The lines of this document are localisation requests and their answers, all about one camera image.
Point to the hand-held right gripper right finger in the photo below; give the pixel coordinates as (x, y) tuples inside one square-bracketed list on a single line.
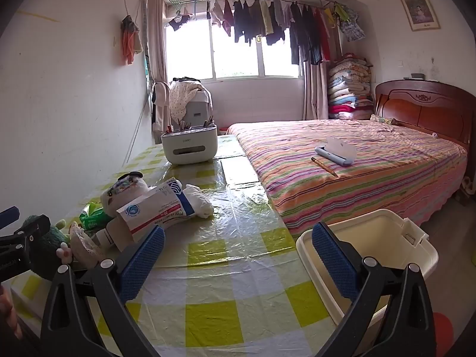
[(334, 264)]

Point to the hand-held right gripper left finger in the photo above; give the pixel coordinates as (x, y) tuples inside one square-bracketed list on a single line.
[(143, 264)]

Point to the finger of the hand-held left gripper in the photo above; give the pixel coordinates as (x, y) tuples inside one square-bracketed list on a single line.
[(33, 230), (9, 216)]

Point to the green plush toy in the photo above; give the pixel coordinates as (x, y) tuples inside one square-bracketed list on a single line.
[(44, 253)]

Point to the white plastic bin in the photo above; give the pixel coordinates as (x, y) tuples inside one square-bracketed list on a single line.
[(375, 238)]

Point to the paper cake liner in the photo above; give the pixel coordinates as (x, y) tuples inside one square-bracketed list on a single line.
[(83, 247)]

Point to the white and red medicine box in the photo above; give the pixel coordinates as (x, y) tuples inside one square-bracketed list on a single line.
[(156, 212)]

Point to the green snack packet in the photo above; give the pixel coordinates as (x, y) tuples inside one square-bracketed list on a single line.
[(93, 217)]

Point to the white printed round packet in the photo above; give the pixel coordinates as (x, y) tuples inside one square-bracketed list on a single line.
[(124, 189)]

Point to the white tissue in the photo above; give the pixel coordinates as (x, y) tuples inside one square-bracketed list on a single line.
[(200, 202)]

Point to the person's left hand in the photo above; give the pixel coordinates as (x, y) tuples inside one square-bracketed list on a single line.
[(6, 316)]

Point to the bed with striped sheet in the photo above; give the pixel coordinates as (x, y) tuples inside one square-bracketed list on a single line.
[(372, 186)]

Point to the green checked tablecloth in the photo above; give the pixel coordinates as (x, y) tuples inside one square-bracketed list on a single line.
[(230, 267)]

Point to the yellow pencil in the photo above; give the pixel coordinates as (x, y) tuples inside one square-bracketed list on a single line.
[(324, 166)]

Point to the blue pencil case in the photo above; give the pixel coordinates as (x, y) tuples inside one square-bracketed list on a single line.
[(334, 154)]

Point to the white desktop organizer box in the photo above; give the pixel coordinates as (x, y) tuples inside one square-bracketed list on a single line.
[(189, 145)]

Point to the red stool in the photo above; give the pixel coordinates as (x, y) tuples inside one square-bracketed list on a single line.
[(444, 334)]

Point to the green patterned cloth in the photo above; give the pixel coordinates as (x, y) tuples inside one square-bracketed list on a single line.
[(383, 119)]

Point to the pair of beige slippers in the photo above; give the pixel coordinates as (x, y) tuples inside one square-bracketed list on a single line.
[(467, 189)]

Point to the white appliance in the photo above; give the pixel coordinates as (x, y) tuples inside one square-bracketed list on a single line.
[(199, 109)]

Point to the white hanging garment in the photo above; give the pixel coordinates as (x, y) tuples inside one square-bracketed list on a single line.
[(160, 100)]

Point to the dotted cloth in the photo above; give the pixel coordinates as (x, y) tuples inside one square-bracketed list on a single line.
[(180, 98)]

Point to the beige curtain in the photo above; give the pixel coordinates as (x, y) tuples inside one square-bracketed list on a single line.
[(316, 93), (156, 44)]

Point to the stack of folded quilts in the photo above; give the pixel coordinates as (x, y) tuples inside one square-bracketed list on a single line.
[(349, 89)]

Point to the wooden bed headboard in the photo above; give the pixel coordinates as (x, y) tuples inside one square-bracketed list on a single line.
[(427, 111)]

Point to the small grey box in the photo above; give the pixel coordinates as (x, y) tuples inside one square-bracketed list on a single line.
[(417, 76)]

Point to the orange and grey hanging cloth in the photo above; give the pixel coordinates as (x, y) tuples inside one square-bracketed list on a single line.
[(128, 41)]

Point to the window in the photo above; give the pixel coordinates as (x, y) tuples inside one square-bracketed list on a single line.
[(238, 55)]

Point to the dark garment on hanger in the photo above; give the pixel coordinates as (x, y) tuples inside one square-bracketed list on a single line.
[(178, 22)]

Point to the row of hanging clothes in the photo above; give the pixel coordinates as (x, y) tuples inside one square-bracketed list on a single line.
[(260, 18)]

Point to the framed wall picture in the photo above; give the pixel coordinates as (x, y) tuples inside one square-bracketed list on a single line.
[(419, 9)]

